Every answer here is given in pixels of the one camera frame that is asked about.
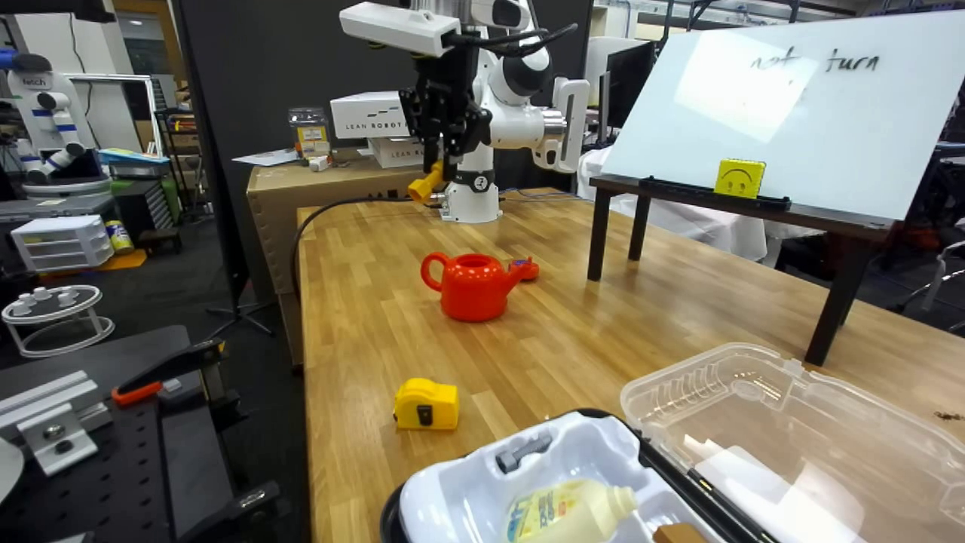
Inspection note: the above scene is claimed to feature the orange toy teapot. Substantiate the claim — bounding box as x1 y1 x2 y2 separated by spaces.
419 253 539 323

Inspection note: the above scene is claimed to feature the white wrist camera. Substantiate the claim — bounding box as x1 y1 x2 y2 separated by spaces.
339 2 463 59

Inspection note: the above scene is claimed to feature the orange handled clamp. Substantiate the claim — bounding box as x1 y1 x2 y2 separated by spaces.
109 338 227 409

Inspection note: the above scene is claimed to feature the microscope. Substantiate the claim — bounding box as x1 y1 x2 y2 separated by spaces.
0 49 106 195

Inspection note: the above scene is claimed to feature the white device box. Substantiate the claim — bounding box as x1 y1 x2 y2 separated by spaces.
330 91 407 139

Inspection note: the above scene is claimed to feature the black cable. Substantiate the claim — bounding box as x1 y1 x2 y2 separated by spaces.
288 193 424 374

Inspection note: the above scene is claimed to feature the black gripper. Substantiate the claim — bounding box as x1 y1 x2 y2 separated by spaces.
404 47 491 163

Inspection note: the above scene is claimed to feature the white wire spool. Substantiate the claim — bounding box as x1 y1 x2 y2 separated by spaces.
4 285 115 358

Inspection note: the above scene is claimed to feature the yellow smiley sticky note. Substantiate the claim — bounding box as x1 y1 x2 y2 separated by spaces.
714 160 767 198

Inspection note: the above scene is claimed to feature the white drawer organiser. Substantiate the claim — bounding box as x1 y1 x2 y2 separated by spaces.
12 213 115 271

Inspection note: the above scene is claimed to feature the aluminium bracket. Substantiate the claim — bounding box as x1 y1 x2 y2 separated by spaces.
0 371 111 477

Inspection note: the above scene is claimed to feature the yellow toy car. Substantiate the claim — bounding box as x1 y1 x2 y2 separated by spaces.
393 376 463 433

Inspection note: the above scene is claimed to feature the brown toy cracker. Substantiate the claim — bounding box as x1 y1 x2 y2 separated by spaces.
652 522 706 543

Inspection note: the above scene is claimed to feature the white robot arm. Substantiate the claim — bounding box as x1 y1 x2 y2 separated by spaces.
402 0 576 225

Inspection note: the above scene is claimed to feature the whiteboard on black easel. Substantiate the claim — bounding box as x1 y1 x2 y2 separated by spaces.
587 8 965 362

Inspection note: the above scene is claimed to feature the toy case with clear lid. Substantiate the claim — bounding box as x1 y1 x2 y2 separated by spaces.
380 344 965 543

